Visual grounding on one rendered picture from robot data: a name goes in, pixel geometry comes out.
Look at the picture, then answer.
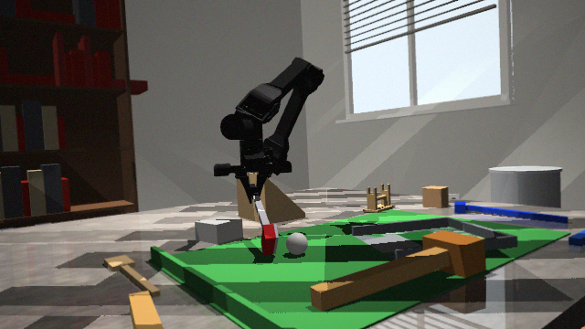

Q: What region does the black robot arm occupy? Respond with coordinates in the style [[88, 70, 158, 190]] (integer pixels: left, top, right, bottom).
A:
[[220, 58, 324, 174]]

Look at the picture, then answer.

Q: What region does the green flat mat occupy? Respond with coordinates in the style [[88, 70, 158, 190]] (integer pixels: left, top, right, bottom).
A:
[[171, 209, 570, 329]]

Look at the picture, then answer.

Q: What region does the white golf ball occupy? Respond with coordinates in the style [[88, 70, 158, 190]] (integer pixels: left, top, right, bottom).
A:
[[286, 232, 308, 255]]

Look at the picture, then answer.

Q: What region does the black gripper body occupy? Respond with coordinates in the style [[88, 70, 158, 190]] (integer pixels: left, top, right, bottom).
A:
[[214, 140, 292, 176]]

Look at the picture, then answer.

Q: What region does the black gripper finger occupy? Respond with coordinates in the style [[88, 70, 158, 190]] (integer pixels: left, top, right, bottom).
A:
[[256, 174, 271, 196], [235, 176, 251, 204]]

